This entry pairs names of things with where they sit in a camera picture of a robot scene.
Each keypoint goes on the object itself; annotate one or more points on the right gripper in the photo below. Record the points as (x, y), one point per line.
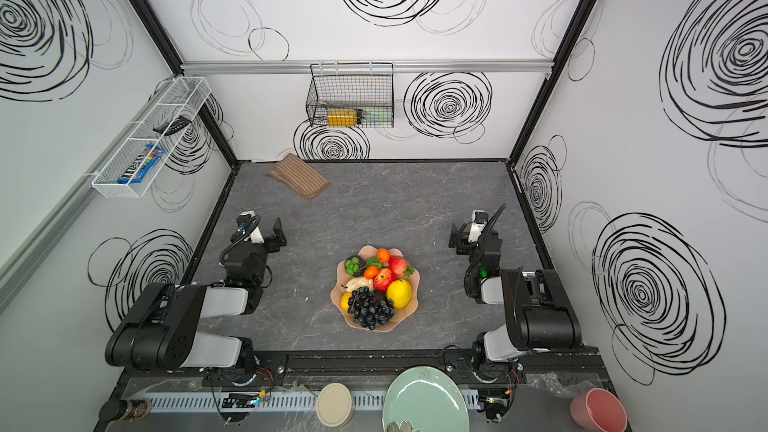
(459, 238)

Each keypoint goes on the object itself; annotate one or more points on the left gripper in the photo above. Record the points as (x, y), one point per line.
(274, 237)

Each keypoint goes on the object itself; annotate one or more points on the pink wavy fruit bowl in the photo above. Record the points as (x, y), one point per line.
(400, 313)

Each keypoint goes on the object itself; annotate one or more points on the dark brown fake fig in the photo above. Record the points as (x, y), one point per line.
(354, 266)

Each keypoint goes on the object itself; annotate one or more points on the red fake strawberry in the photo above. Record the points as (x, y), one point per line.
(400, 267)

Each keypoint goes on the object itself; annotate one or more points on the beige fake pear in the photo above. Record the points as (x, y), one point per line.
(357, 283)

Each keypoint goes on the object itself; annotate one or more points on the small yellow fake lemon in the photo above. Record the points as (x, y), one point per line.
(345, 301)

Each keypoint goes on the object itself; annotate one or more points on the orange fake tangerine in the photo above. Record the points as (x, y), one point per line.
(371, 272)
(383, 256)

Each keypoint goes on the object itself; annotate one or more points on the large yellow fake lemon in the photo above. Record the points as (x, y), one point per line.
(399, 293)

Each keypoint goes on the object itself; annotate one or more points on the red fake apple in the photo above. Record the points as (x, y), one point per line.
(383, 280)

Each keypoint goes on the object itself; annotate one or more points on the black fake grape bunch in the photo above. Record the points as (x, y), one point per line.
(370, 308)

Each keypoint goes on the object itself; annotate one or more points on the green fake lime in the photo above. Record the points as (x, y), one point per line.
(375, 262)

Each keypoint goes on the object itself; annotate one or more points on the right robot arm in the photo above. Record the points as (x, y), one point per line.
(538, 315)

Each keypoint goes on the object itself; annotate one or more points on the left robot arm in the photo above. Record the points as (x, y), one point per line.
(160, 331)

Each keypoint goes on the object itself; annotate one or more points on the brown folded cloth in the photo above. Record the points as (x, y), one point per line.
(299, 177)

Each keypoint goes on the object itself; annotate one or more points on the yellow bottle in basket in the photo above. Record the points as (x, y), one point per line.
(344, 117)

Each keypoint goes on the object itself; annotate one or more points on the green item in basket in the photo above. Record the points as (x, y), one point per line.
(377, 117)

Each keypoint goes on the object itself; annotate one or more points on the blue candy packet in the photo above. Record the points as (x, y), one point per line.
(142, 164)

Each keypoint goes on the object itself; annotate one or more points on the black remote control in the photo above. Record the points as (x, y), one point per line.
(172, 127)

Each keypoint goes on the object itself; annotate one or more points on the beige round lid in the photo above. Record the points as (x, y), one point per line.
(334, 405)

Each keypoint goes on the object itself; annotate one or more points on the green plate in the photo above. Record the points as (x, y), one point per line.
(424, 398)

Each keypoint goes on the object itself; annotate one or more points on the pink cup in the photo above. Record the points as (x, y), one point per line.
(599, 410)

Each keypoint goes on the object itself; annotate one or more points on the dark jar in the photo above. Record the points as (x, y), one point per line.
(124, 410)

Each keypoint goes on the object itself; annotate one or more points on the white wire wall shelf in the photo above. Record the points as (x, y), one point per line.
(185, 152)

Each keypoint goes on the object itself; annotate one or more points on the black wire wall basket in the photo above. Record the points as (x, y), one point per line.
(348, 85)

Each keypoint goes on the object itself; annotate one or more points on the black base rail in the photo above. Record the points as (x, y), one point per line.
(463, 366)

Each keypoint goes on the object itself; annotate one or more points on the white cable duct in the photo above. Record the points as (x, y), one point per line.
(231, 403)

